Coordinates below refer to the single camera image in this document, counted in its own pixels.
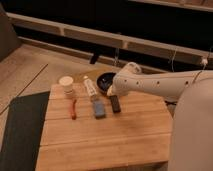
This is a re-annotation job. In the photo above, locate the black eraser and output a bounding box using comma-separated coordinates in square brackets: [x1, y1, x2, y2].
[110, 95, 121, 113]

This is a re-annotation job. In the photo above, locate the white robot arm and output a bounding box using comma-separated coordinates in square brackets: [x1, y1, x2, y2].
[110, 62, 213, 171]

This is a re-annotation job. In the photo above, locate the white ceramic cup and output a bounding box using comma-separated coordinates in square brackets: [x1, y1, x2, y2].
[59, 76, 74, 94]

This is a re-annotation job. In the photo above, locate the dark bowl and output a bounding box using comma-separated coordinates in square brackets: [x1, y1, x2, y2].
[96, 72, 115, 94]

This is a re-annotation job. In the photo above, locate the blue sponge block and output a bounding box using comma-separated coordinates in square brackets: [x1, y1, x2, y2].
[93, 101, 105, 118]

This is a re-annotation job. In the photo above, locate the red marker pen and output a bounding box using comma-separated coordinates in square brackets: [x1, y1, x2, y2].
[70, 99, 77, 120]

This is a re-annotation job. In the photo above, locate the wooden board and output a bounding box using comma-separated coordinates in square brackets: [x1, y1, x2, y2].
[36, 83, 172, 171]

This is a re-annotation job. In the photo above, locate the dark floor mat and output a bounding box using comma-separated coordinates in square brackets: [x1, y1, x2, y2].
[0, 91, 50, 171]

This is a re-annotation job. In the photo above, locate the white shelf rail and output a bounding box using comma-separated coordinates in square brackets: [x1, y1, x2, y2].
[6, 12, 213, 62]

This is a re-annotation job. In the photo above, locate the white wall plug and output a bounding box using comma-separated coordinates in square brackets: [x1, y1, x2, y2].
[201, 58, 208, 66]

